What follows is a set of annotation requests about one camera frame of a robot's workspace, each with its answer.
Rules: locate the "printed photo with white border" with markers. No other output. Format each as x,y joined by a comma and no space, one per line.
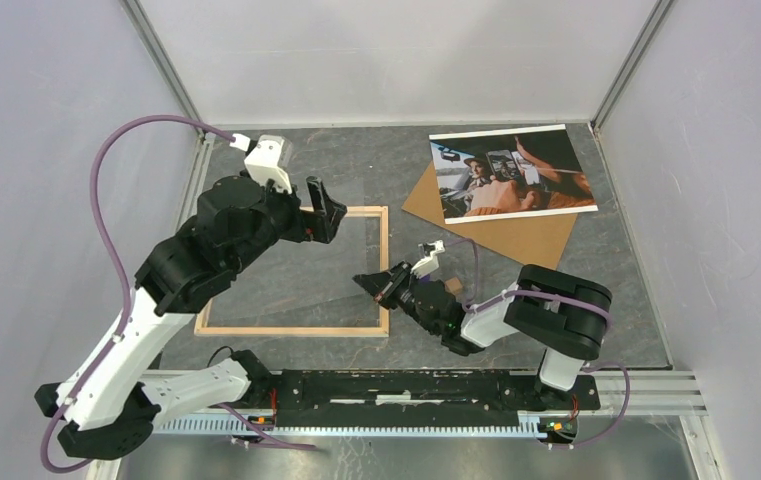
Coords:
509,173

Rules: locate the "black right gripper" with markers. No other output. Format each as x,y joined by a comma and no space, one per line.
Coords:
383,285

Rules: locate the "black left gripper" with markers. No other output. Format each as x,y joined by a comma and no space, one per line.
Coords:
322,223

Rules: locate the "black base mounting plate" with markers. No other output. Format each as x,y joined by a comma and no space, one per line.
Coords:
413,398

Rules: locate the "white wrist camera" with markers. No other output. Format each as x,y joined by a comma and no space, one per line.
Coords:
266,159
428,262

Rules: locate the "small wooden cube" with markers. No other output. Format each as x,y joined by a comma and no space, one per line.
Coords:
454,286

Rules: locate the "light wooden picture frame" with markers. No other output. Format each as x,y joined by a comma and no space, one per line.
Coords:
382,330

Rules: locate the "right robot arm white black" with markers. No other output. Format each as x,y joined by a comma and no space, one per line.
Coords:
569,315

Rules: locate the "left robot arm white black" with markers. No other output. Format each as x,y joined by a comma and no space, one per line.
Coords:
105,410

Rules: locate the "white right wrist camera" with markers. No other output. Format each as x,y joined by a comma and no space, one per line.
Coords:
428,262

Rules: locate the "brown cardboard backing board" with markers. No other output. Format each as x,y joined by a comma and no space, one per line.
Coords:
536,240

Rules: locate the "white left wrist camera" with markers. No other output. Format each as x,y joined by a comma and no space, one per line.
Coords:
266,159

